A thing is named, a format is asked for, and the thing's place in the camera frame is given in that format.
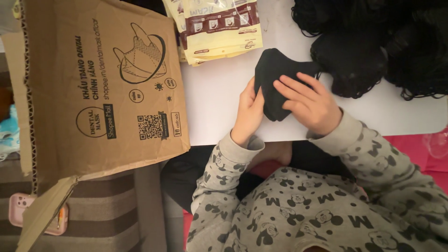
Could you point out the person's left hand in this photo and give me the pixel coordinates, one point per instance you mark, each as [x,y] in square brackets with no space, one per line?
[249,113]

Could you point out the person's right hand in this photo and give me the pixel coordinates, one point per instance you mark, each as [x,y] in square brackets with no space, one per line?
[311,105]

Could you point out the black face mask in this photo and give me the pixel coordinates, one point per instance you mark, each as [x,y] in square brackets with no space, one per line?
[276,82]

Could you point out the person's foot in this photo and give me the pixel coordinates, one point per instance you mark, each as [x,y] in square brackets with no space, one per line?
[273,154]

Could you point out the stack of cream mask packets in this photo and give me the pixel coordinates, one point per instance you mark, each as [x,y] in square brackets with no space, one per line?
[220,29]

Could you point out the heap of black face masks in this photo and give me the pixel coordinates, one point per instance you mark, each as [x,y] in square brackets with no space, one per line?
[381,45]

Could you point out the person's grey printed sweater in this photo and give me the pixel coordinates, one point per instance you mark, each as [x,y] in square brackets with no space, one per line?
[308,210]

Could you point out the clear plastic bag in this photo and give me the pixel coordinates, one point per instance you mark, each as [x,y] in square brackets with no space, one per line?
[437,143]

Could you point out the brown cardboard carton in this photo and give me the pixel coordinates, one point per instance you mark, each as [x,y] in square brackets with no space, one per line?
[98,87]

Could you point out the striped brown cushion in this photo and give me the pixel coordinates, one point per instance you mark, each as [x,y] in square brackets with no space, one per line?
[105,210]

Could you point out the blue printed bag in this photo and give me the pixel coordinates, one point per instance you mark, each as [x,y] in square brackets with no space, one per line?
[8,133]

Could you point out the pink phone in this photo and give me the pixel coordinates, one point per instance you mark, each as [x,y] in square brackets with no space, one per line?
[21,210]

